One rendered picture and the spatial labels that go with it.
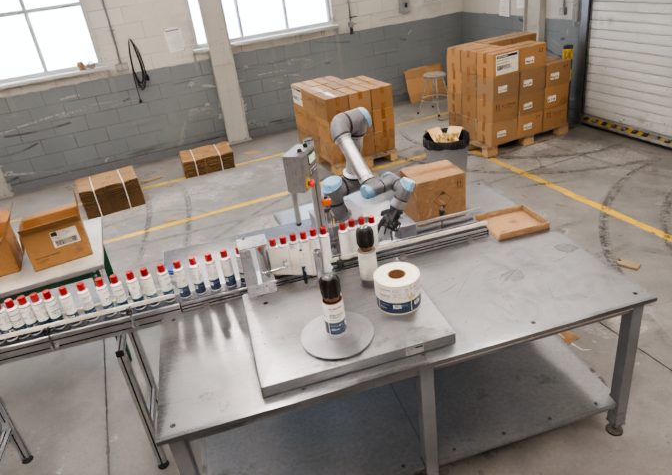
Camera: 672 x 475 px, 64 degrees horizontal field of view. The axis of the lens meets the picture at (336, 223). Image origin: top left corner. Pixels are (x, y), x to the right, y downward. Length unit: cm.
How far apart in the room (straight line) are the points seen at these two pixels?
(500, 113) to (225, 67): 376
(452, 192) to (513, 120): 343
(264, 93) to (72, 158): 274
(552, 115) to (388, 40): 303
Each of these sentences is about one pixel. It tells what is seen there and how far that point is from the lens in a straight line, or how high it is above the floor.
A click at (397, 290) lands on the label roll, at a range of 231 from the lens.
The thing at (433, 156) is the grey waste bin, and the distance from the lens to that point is 522.
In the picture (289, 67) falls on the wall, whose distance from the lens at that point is 817.
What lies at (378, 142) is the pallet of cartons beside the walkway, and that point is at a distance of 636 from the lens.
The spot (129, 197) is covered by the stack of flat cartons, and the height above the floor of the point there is 12.
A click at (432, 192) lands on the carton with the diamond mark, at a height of 104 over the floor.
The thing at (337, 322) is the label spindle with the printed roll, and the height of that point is 98.
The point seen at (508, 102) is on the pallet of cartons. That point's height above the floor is 59.
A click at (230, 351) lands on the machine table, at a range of 244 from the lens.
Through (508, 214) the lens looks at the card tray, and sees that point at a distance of 327.
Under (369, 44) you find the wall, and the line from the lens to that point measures 861.
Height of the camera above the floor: 231
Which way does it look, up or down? 27 degrees down
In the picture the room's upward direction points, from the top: 8 degrees counter-clockwise
